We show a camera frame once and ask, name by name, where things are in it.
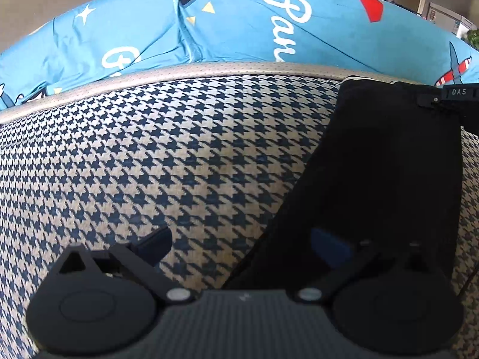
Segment white chest freezer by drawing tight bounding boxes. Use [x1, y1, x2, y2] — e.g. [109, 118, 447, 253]
[425, 2, 478, 36]

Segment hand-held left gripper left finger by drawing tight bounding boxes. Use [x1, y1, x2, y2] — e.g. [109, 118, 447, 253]
[48, 226, 193, 304]

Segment blue printed sofa cover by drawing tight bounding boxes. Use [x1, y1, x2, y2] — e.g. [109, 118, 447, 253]
[0, 0, 479, 111]

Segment houndstooth sofa cushion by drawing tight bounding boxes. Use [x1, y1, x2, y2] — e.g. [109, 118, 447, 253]
[0, 62, 479, 359]

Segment black pants white stripes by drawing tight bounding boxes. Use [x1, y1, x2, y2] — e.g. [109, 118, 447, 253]
[221, 77, 479, 307]

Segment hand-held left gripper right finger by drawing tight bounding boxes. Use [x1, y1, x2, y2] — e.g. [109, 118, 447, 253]
[295, 227, 438, 304]

